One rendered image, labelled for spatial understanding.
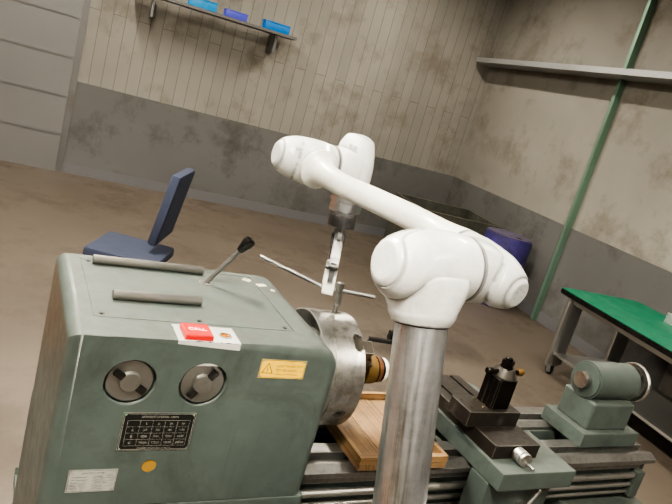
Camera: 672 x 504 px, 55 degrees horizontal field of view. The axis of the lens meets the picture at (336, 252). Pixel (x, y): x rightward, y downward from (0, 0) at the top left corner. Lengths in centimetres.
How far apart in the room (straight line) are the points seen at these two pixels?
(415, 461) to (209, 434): 48
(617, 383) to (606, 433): 19
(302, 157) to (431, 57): 771
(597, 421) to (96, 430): 175
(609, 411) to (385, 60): 701
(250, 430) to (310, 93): 739
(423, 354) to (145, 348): 54
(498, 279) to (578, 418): 135
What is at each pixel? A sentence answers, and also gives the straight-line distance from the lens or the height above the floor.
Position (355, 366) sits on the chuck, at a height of 116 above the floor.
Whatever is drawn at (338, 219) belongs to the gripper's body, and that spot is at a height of 149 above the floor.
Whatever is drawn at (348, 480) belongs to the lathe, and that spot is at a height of 82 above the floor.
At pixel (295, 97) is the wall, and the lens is 861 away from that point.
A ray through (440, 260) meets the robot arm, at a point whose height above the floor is 158.
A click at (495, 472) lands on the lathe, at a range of 199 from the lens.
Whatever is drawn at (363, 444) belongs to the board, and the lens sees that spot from 191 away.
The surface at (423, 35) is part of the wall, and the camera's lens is 917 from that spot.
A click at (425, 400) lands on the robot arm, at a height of 133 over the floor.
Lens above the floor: 181
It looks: 14 degrees down
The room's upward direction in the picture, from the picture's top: 16 degrees clockwise
